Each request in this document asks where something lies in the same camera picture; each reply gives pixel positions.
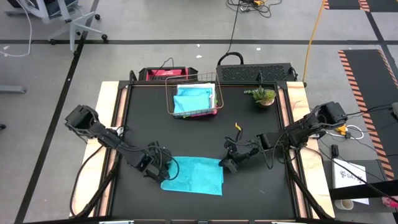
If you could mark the black power adapter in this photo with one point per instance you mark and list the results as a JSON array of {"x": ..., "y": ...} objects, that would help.
[{"x": 335, "y": 152}]

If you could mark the red and black toolbox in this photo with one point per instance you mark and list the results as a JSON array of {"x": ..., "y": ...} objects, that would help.
[{"x": 164, "y": 74}]

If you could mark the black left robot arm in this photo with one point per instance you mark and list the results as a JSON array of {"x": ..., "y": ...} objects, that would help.
[{"x": 84, "y": 119}]

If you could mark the small pink object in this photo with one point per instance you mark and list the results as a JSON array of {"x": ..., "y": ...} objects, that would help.
[{"x": 390, "y": 202}]

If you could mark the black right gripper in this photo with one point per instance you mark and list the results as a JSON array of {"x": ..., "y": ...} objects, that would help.
[{"x": 239, "y": 149}]

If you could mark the wooden table side board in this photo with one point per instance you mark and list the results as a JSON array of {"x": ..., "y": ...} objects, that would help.
[
  {"x": 105, "y": 93},
  {"x": 297, "y": 93}
]

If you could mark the white box on floor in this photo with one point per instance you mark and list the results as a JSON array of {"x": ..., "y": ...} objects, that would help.
[{"x": 345, "y": 177}]

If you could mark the grey microfiber towel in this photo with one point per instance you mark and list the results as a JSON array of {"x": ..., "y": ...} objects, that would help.
[{"x": 213, "y": 88}]

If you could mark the grey metal bar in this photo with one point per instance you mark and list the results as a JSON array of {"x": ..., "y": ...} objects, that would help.
[{"x": 12, "y": 89}]

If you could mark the white office chair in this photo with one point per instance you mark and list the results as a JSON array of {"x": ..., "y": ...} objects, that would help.
[{"x": 73, "y": 28}]

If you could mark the black perforated computer case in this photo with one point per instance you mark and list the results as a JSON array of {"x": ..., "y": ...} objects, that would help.
[{"x": 248, "y": 73}]

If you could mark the hazard-striped black floor mat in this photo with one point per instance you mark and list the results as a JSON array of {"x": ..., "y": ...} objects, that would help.
[
  {"x": 367, "y": 81},
  {"x": 345, "y": 3}
]

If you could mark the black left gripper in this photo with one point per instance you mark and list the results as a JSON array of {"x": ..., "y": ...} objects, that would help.
[{"x": 157, "y": 163}]

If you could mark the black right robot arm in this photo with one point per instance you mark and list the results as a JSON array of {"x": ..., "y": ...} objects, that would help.
[{"x": 332, "y": 112}]

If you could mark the yellow connector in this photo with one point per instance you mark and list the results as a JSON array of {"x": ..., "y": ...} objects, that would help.
[{"x": 342, "y": 130}]

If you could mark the pink microfiber towel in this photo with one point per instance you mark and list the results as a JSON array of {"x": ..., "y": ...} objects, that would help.
[{"x": 205, "y": 114}]

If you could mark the green microfiber towel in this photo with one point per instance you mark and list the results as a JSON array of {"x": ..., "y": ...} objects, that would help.
[{"x": 215, "y": 101}]

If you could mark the black table frame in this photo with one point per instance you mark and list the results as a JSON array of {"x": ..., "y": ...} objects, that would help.
[{"x": 146, "y": 83}]

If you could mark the small yellow tag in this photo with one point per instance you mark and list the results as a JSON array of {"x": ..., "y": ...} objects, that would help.
[{"x": 237, "y": 126}]

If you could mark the blue microfiber towel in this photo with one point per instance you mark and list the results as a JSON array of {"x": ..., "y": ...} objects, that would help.
[
  {"x": 191, "y": 101},
  {"x": 196, "y": 175}
]

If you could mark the potted succulent plant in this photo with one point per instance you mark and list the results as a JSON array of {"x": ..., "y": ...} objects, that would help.
[{"x": 264, "y": 95}]

